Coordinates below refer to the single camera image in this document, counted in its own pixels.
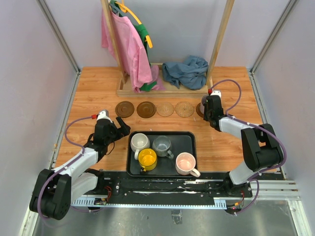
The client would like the woven rattan coaster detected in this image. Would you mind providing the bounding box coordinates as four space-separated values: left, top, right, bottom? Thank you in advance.
157 102 174 117
175 101 194 118

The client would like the blue crumpled cloth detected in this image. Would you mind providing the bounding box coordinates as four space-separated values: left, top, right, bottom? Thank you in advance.
162 56 209 90

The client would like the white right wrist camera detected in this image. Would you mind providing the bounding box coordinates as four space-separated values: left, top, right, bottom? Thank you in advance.
211 90 221 98

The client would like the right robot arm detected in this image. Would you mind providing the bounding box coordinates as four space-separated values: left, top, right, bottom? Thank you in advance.
203 93 285 197

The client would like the pink shirt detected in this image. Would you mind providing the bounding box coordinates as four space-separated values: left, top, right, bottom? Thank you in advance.
111 12 165 92

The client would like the purple glass mug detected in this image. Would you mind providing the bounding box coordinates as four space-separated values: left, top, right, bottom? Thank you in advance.
199 95 208 114

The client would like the brown wooden coaster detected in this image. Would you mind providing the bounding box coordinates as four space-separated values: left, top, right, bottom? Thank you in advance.
115 101 134 118
137 101 156 118
196 103 204 118

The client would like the grey mug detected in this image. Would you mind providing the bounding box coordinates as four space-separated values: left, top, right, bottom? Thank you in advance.
152 136 174 160

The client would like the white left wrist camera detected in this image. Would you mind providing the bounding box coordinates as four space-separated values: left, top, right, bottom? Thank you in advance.
96 109 112 122

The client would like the black plastic tray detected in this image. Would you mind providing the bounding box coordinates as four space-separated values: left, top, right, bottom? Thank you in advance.
126 131 196 178

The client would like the yellow clothes hanger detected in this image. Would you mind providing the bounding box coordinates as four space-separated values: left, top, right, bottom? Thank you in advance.
116 1 153 48

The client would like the yellow mug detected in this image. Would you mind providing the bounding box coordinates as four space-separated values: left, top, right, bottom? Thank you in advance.
138 148 158 173

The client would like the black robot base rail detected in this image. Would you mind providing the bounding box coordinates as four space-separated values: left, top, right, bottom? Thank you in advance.
79 169 252 208

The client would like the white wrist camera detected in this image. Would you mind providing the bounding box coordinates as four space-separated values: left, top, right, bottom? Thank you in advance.
96 109 112 122
211 90 221 98

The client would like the green garment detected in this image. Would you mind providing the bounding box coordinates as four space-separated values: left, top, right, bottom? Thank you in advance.
109 0 158 92

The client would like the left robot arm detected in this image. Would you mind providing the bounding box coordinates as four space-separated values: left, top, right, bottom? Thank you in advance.
29 115 131 220

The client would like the white speckled mug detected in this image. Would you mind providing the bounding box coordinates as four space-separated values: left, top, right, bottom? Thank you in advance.
130 133 150 160

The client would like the wooden clothes rack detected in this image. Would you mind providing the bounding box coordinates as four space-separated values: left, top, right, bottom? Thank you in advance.
101 0 234 97

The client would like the pink mug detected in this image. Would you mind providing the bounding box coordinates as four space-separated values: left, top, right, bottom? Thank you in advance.
175 152 201 177

